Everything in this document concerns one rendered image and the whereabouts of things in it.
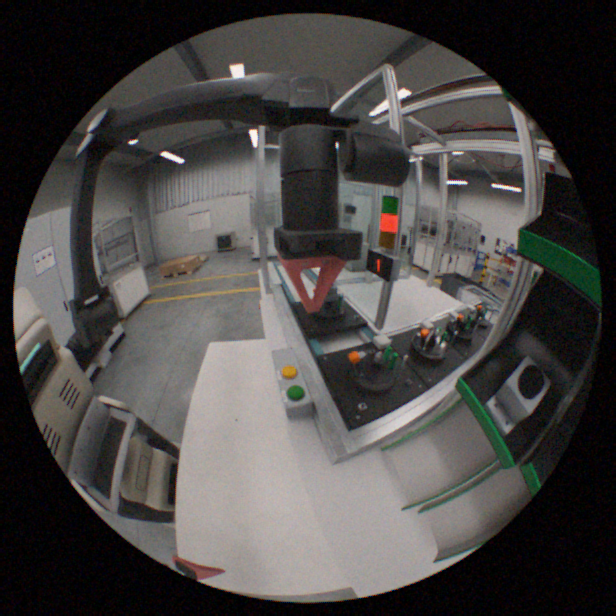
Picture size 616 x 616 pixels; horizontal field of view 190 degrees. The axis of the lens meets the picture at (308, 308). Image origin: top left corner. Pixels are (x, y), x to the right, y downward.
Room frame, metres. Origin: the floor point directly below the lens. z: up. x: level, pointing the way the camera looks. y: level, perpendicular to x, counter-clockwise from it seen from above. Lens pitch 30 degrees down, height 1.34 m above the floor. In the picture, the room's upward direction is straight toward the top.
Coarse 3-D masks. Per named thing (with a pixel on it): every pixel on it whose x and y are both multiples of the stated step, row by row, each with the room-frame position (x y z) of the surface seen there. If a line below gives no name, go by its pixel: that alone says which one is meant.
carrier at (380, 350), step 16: (384, 336) 0.43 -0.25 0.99; (336, 352) 0.38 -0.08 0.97; (368, 352) 0.35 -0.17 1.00; (384, 352) 0.37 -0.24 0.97; (336, 368) 0.32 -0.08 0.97; (352, 368) 0.30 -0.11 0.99; (368, 368) 0.30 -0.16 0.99; (384, 368) 0.29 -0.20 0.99; (400, 368) 0.25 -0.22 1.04; (336, 384) 0.26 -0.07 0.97; (352, 384) 0.26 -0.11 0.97; (368, 384) 0.24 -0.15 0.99; (384, 384) 0.24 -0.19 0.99; (400, 384) 0.24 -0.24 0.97; (416, 384) 0.24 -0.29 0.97; (352, 400) 0.21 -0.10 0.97; (368, 400) 0.21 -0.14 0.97; (384, 400) 0.20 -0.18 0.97; (400, 400) 0.20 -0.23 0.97; (352, 416) 0.17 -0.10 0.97; (368, 416) 0.17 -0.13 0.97
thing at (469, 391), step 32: (544, 288) 0.11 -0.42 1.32; (544, 320) 0.07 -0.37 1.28; (576, 320) 0.01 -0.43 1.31; (512, 352) 0.07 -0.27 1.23; (544, 352) 0.03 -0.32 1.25; (576, 352) -0.02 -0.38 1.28; (480, 384) 0.06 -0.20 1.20; (480, 416) 0.03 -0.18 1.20; (544, 416) -0.03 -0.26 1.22; (512, 448) -0.03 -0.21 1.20
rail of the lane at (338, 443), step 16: (272, 288) 0.90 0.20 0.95; (288, 304) 0.70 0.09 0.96; (288, 320) 0.57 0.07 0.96; (288, 336) 0.49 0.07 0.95; (304, 352) 0.39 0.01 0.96; (304, 368) 0.33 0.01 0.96; (320, 384) 0.27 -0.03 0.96; (320, 400) 0.22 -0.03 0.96; (320, 416) 0.18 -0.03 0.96; (336, 416) 0.18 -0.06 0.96; (320, 432) 0.17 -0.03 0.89; (336, 432) 0.14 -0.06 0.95; (336, 448) 0.10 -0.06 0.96; (352, 448) 0.10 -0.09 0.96
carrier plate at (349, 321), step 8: (296, 304) 0.68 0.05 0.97; (344, 304) 0.68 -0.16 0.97; (296, 312) 0.62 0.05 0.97; (304, 312) 0.61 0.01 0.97; (352, 312) 0.61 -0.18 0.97; (304, 320) 0.55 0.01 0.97; (312, 320) 0.55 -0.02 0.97; (320, 320) 0.55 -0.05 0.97; (336, 320) 0.55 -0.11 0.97; (344, 320) 0.55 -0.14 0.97; (352, 320) 0.55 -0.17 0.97; (360, 320) 0.55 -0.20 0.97; (304, 328) 0.51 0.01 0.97; (312, 328) 0.50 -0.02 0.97; (320, 328) 0.50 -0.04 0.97; (328, 328) 0.50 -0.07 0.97; (336, 328) 0.50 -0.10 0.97; (344, 328) 0.51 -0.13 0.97; (352, 328) 0.52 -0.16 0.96; (312, 336) 0.47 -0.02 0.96; (320, 336) 0.48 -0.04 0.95
